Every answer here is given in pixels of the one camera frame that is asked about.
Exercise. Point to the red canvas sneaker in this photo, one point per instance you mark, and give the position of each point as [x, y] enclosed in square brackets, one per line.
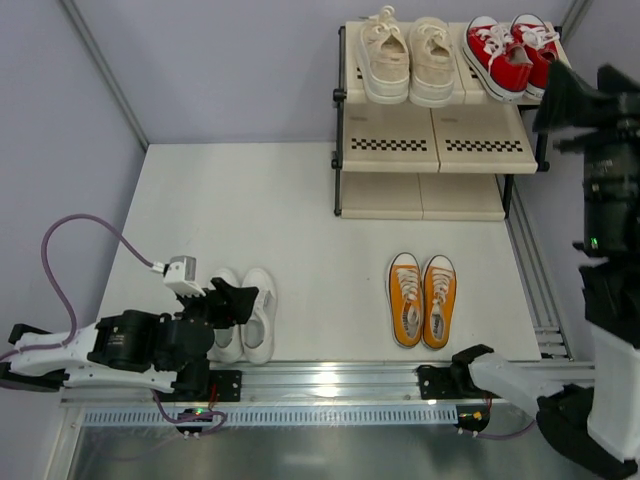
[540, 44]
[497, 58]

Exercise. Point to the beige three-tier shoe shelf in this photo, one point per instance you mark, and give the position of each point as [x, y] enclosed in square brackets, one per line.
[404, 161]

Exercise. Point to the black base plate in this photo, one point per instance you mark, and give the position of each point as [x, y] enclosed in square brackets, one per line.
[223, 386]
[446, 383]

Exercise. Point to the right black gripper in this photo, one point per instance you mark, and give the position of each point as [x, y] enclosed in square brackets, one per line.
[605, 129]

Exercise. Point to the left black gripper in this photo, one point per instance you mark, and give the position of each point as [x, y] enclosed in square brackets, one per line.
[218, 307]

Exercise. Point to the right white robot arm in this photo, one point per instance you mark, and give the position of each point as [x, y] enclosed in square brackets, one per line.
[597, 428]

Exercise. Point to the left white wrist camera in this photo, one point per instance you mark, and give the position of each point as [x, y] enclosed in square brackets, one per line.
[179, 275]

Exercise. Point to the beige lace sneaker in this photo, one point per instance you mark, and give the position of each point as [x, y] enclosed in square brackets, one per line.
[432, 63]
[383, 58]

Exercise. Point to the aluminium mounting rail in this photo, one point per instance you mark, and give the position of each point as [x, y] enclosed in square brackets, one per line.
[321, 382]

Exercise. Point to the slotted cable duct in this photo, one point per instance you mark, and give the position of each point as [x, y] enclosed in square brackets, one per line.
[291, 415]

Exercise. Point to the white sneaker right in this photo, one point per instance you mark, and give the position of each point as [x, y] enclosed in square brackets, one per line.
[258, 334]

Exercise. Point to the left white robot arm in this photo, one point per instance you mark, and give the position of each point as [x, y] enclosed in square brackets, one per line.
[135, 349]

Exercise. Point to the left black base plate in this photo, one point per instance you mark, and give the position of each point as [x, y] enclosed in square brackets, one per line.
[223, 386]

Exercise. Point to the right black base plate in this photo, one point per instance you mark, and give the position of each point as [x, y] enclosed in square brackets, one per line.
[446, 383]

